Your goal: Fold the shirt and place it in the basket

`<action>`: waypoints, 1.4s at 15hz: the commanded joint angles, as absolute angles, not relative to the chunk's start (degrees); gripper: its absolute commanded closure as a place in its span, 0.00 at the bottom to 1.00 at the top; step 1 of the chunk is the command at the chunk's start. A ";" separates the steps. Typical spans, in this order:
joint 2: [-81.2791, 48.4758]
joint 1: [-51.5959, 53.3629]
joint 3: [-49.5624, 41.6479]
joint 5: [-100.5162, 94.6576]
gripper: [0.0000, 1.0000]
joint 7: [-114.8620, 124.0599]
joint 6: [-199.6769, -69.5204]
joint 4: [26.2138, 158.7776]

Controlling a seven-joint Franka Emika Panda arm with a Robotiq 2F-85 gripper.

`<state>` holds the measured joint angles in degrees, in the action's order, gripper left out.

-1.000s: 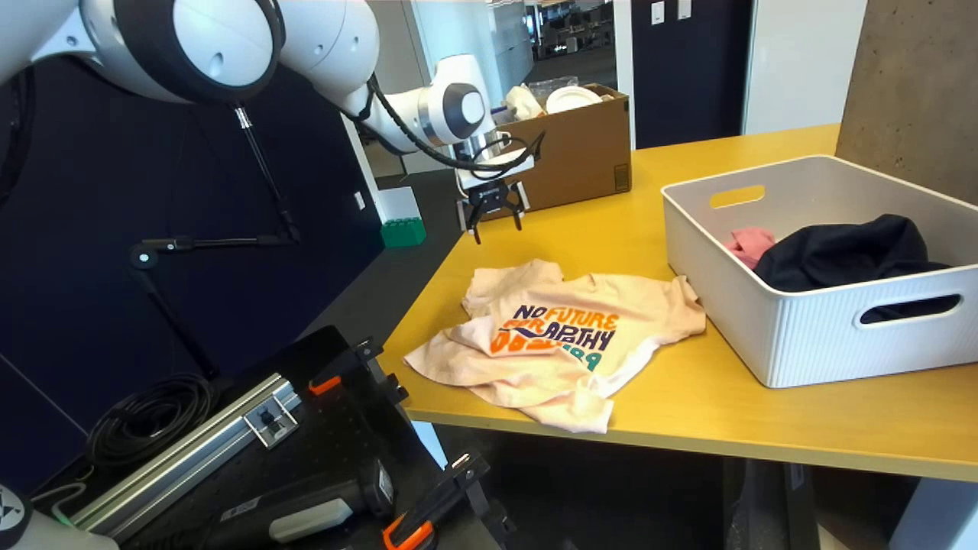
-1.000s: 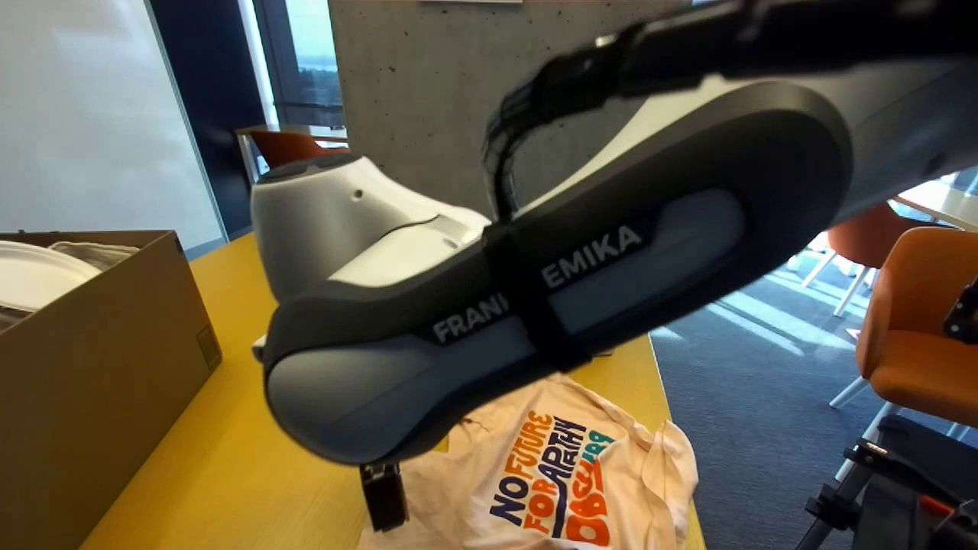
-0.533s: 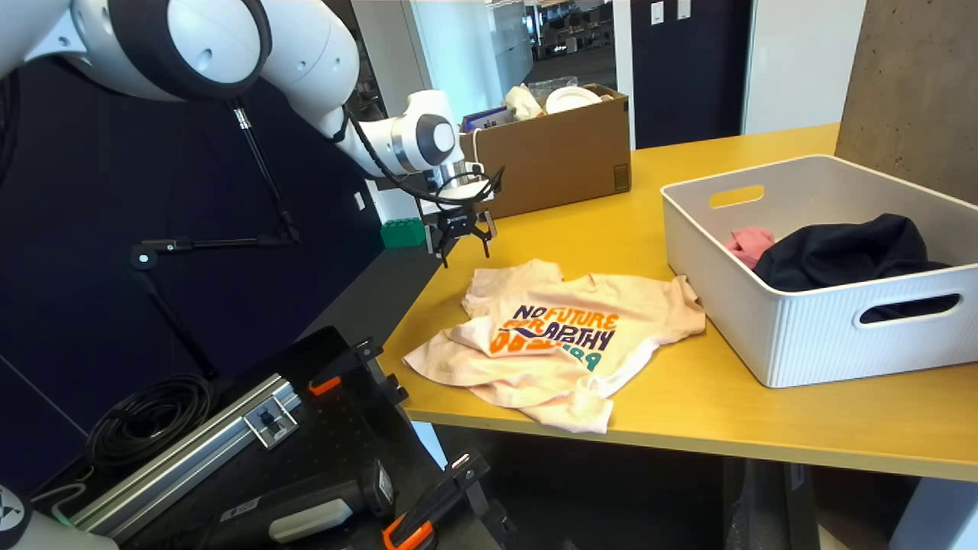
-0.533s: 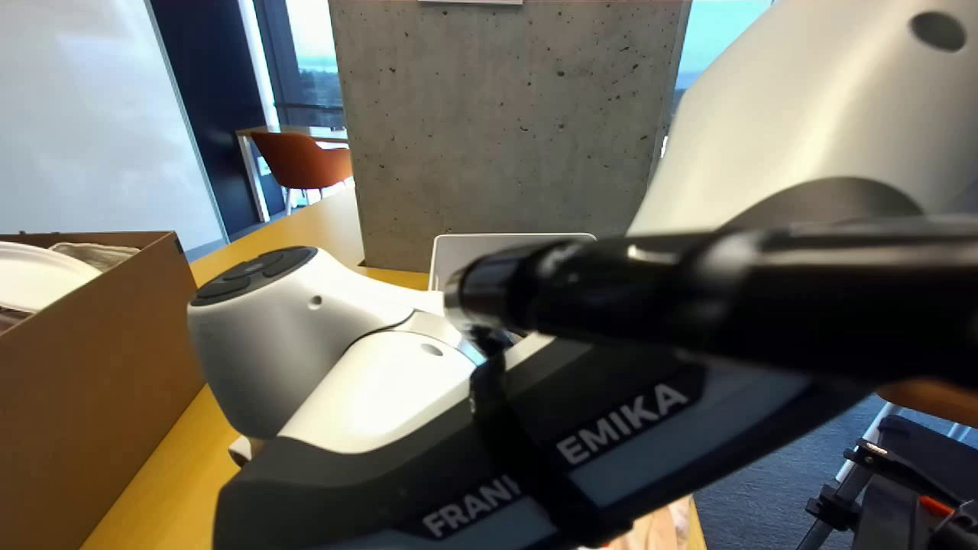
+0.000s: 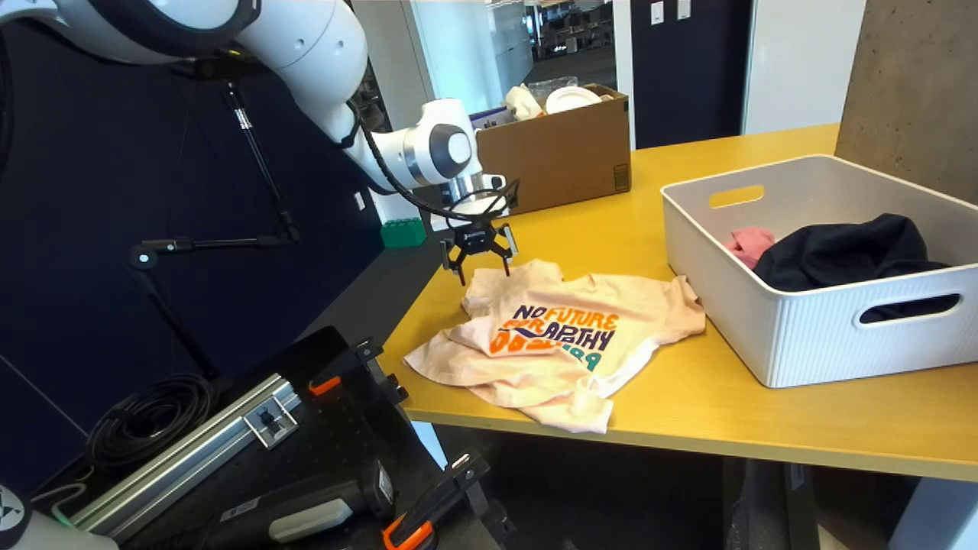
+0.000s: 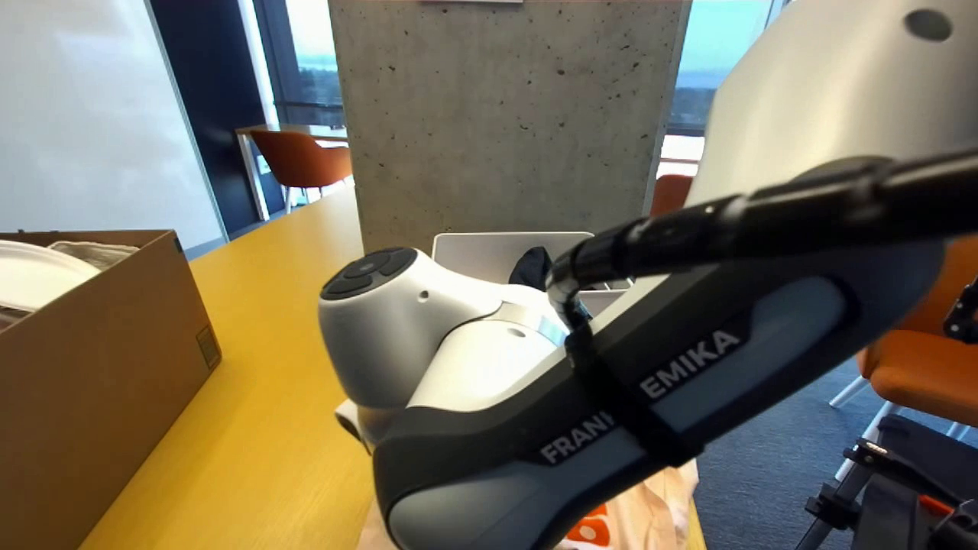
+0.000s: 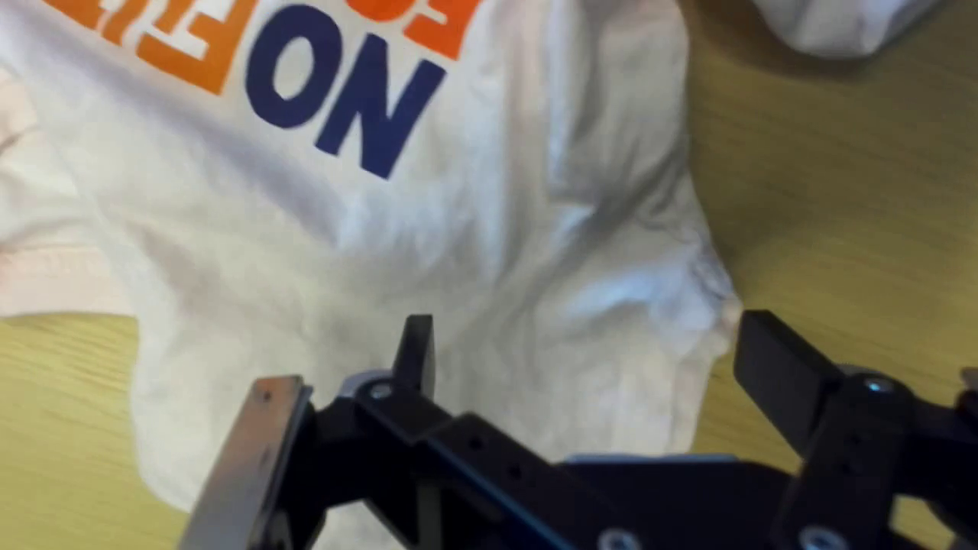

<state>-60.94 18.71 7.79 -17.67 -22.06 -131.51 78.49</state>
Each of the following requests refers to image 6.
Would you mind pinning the cream printed t-shirt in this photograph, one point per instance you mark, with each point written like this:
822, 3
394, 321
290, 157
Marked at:
642, 513

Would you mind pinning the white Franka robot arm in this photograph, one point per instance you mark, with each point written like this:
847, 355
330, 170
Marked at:
491, 407

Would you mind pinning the white plastic basket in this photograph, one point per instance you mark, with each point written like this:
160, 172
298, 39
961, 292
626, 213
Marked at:
478, 252

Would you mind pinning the grey concrete pillar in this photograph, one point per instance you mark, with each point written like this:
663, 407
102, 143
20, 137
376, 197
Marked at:
508, 131

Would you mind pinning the orange chair beside white table leg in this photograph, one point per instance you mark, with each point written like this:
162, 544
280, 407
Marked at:
302, 157

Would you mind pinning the brown cardboard box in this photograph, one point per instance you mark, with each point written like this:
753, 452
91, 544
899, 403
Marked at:
94, 407

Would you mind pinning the large orange armchair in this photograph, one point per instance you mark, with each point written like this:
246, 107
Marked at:
920, 378

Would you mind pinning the black tripod stand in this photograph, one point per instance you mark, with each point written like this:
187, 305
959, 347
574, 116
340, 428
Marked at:
876, 504

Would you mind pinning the white round plate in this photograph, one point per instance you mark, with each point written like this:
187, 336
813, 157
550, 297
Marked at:
34, 277

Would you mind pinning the black item on armchair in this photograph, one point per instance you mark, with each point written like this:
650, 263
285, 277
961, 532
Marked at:
965, 313

